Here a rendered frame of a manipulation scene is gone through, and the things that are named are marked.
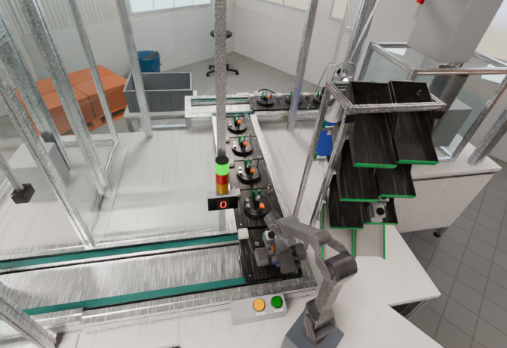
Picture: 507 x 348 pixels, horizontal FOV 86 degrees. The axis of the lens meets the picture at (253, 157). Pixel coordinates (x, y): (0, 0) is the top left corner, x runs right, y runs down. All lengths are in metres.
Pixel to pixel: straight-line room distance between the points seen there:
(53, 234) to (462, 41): 2.30
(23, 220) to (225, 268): 1.06
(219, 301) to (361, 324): 0.58
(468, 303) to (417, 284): 1.30
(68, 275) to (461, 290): 2.66
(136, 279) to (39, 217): 0.69
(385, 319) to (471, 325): 1.40
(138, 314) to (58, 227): 0.70
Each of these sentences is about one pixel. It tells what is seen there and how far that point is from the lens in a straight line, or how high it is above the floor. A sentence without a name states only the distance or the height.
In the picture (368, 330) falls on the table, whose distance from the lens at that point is 1.37.
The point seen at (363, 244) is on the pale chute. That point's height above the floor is 1.03.
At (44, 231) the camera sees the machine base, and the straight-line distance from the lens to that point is 1.72.
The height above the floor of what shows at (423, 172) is 0.86.
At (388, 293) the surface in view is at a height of 0.86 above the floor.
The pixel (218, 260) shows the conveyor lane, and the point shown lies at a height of 0.92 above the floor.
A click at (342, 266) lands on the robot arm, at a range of 0.73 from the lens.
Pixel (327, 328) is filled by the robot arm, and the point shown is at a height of 1.14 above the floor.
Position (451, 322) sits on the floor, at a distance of 2.68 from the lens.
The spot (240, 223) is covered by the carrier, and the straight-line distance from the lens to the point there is 1.35.
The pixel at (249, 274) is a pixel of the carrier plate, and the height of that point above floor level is 0.97.
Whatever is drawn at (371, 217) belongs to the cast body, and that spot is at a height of 1.23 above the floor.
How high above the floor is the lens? 2.05
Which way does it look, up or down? 40 degrees down
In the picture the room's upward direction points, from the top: 5 degrees clockwise
